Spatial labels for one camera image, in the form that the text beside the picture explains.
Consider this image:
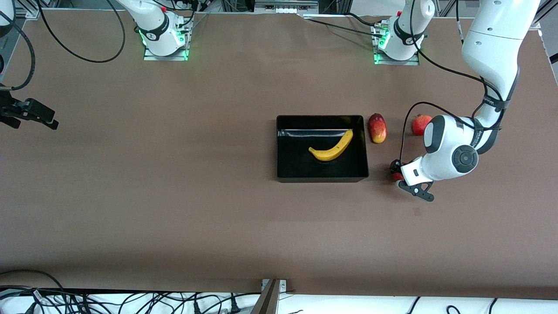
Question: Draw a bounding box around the yellow banana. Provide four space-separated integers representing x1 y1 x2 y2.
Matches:
309 129 354 162

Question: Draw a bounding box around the black rectangular plastic box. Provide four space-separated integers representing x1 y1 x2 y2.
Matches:
276 115 370 183

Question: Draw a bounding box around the red yellow mango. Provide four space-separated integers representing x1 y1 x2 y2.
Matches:
367 113 387 144

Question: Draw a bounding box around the red pomegranate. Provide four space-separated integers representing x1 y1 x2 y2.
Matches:
412 114 433 136

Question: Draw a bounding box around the dark teal object at edge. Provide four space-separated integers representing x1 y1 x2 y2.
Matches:
0 269 66 294

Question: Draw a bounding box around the silver metal strip device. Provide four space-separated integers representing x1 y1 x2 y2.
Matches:
254 0 320 14

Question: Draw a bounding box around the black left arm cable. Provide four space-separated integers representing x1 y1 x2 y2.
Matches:
399 0 506 163

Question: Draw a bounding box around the black right arm looping cable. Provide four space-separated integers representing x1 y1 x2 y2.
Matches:
36 0 127 64

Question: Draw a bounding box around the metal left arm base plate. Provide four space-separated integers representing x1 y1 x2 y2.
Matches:
373 23 420 66

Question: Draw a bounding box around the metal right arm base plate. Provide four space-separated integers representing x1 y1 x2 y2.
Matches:
143 17 190 61

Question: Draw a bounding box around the black table cable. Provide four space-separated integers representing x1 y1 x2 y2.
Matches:
301 17 385 38
347 12 378 27

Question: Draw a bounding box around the silver pole bracket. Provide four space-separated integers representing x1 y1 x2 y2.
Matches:
261 279 288 294

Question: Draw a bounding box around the dark grey camera pole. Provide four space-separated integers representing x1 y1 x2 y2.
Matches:
250 279 282 314

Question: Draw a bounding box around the black tangled cable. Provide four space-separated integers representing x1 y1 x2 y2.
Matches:
0 286 92 314
118 290 262 314

